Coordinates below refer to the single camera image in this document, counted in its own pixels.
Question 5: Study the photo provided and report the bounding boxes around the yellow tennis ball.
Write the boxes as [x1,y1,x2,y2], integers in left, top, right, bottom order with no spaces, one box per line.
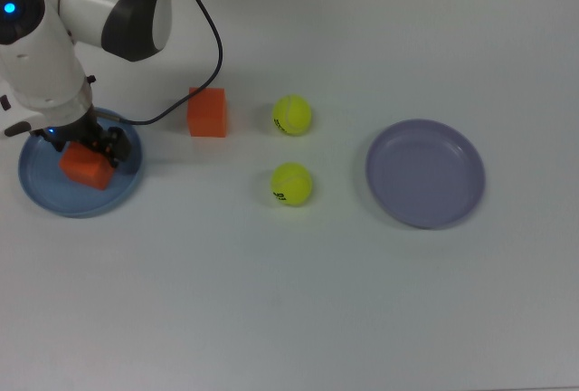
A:
[270,162,314,207]
[271,94,313,137]

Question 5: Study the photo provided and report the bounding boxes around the blue plate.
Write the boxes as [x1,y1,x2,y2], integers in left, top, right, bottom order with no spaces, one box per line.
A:
[17,108,145,219]

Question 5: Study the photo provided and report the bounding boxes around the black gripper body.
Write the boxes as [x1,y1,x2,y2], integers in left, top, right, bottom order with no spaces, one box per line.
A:
[60,107,110,153]

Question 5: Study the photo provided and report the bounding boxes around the orange cube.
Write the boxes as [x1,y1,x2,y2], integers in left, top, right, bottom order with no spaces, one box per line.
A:
[58,141,117,192]
[186,87,228,138]

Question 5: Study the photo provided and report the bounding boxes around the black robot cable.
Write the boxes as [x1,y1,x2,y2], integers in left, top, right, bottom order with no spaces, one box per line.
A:
[92,0,224,126]

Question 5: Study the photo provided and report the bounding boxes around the purple plate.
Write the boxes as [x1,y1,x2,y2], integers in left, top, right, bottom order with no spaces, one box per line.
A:
[364,119,487,231]

